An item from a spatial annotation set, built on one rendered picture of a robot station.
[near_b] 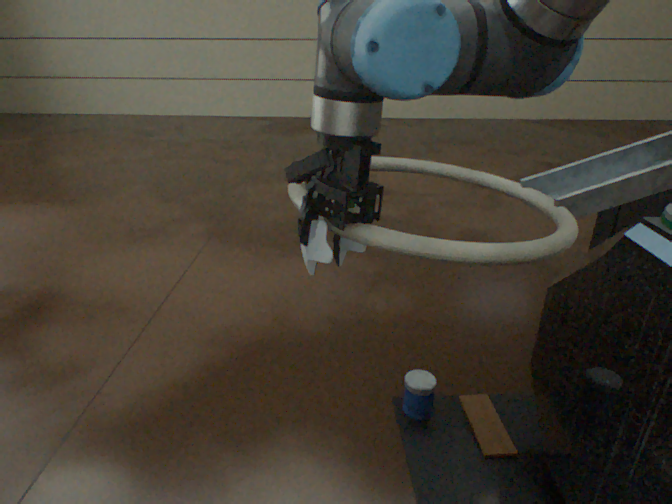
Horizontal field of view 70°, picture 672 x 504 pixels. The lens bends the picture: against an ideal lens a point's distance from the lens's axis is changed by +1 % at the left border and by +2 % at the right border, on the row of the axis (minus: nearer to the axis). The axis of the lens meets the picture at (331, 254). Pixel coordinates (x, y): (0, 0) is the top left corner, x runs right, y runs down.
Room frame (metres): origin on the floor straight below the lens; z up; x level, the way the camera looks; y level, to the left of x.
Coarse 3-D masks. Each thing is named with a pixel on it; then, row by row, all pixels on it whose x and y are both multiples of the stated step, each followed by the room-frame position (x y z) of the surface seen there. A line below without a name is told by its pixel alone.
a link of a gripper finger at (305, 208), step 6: (306, 198) 0.62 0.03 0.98; (306, 204) 0.62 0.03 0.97; (300, 210) 0.62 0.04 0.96; (306, 210) 0.61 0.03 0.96; (312, 210) 0.62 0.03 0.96; (300, 216) 0.62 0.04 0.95; (306, 216) 0.61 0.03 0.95; (312, 216) 0.62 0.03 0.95; (318, 216) 0.63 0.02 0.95; (300, 222) 0.62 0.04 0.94; (306, 222) 0.61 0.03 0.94; (300, 228) 0.62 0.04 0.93; (306, 228) 0.62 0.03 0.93; (300, 234) 0.62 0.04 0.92; (306, 234) 0.62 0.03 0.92; (300, 240) 0.62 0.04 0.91; (306, 240) 0.62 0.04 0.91
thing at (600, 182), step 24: (648, 144) 0.93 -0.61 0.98; (576, 168) 0.90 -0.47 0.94; (600, 168) 0.91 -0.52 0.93; (624, 168) 0.92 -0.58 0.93; (648, 168) 0.81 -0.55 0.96; (552, 192) 0.90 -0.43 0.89; (576, 192) 0.79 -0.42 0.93; (600, 192) 0.79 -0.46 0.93; (624, 192) 0.80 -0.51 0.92; (648, 192) 0.81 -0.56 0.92; (576, 216) 0.78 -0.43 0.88
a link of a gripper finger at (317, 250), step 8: (312, 224) 0.62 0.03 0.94; (320, 224) 0.62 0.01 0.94; (312, 232) 0.62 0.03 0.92; (320, 232) 0.61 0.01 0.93; (312, 240) 0.62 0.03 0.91; (320, 240) 0.61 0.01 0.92; (304, 248) 0.62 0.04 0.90; (312, 248) 0.62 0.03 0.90; (320, 248) 0.61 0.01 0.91; (328, 248) 0.60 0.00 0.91; (304, 256) 0.62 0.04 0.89; (312, 256) 0.61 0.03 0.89; (320, 256) 0.60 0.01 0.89; (328, 256) 0.59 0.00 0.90; (312, 264) 0.62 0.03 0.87; (312, 272) 0.62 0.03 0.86
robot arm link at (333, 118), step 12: (312, 96) 0.63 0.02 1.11; (312, 108) 0.62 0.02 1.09; (324, 108) 0.60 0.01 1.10; (336, 108) 0.59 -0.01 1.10; (348, 108) 0.59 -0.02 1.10; (360, 108) 0.59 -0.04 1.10; (372, 108) 0.60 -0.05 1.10; (312, 120) 0.62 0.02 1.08; (324, 120) 0.60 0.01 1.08; (336, 120) 0.59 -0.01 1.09; (348, 120) 0.59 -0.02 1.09; (360, 120) 0.59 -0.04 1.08; (372, 120) 0.60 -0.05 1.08; (324, 132) 0.60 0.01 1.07; (336, 132) 0.59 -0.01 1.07; (348, 132) 0.59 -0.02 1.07; (360, 132) 0.59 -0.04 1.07; (372, 132) 0.60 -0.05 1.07
